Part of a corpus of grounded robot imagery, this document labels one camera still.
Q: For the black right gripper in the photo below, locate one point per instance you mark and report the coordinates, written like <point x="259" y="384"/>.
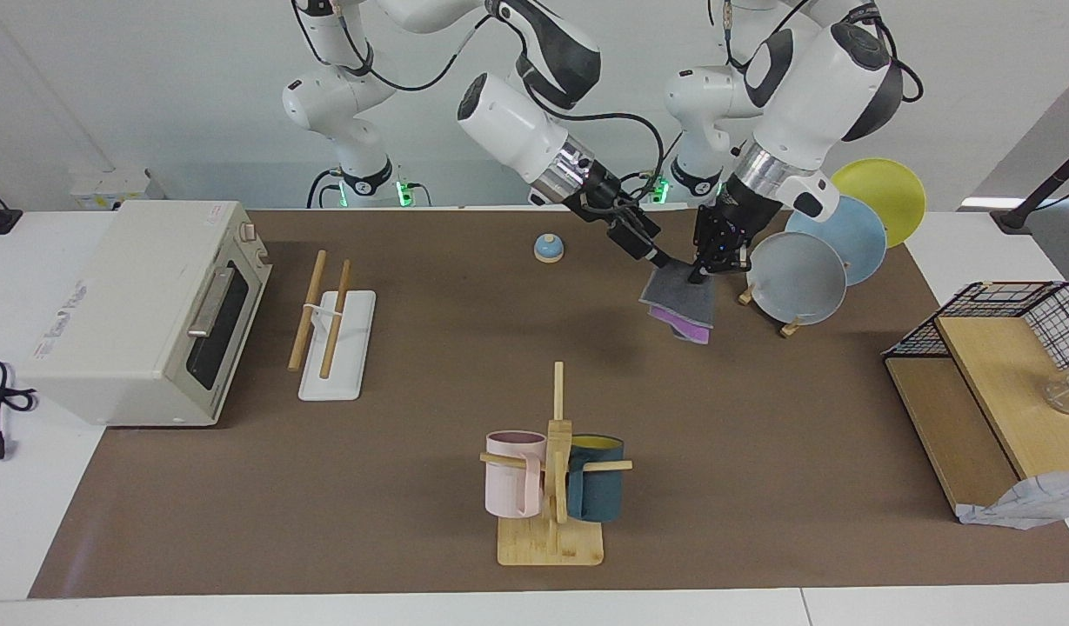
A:
<point x="608" y="204"/>

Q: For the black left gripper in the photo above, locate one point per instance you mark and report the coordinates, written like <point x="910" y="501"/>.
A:
<point x="730" y="230"/>

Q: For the purple and grey towel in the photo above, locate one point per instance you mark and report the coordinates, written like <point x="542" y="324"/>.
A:
<point x="682" y="300"/>

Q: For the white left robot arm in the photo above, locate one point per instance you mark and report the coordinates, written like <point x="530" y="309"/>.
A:
<point x="812" y="87"/>

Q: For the wooden plate rack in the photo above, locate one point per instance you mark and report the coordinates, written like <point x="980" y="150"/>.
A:
<point x="791" y="329"/>

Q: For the white towel rack wooden bars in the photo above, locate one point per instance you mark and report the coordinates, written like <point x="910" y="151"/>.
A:
<point x="338" y="365"/>

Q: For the grey plate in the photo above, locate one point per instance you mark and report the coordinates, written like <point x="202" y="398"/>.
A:
<point x="799" y="283"/>

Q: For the blue round bell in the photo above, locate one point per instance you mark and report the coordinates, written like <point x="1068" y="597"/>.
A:
<point x="549" y="250"/>

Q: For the light blue plate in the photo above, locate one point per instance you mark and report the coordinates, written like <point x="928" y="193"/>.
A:
<point x="856" y="239"/>

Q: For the yellow plate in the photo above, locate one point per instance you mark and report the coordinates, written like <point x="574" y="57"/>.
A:
<point x="891" y="196"/>

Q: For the dark teal mug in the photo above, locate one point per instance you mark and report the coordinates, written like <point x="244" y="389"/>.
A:
<point x="599" y="496"/>

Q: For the pink mug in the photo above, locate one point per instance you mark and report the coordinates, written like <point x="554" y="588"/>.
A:
<point x="504" y="487"/>

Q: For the wooden shelf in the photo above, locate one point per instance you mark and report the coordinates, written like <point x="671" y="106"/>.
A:
<point x="960" y="426"/>

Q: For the wooden mug tree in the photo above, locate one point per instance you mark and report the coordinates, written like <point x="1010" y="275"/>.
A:
<point x="551" y="543"/>

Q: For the black stand pole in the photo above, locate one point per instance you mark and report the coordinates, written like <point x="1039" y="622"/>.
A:
<point x="1012" y="217"/>

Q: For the brown table mat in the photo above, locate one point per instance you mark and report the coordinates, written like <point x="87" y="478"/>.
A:
<point x="412" y="487"/>

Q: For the clear glass cup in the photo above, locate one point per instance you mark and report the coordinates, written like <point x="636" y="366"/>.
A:
<point x="1065" y="396"/>

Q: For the patterned grey cloth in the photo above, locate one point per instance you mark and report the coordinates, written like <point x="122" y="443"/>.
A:
<point x="1038" y="504"/>

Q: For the cream toaster oven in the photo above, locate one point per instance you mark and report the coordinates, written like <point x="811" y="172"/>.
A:
<point x="108" y="330"/>

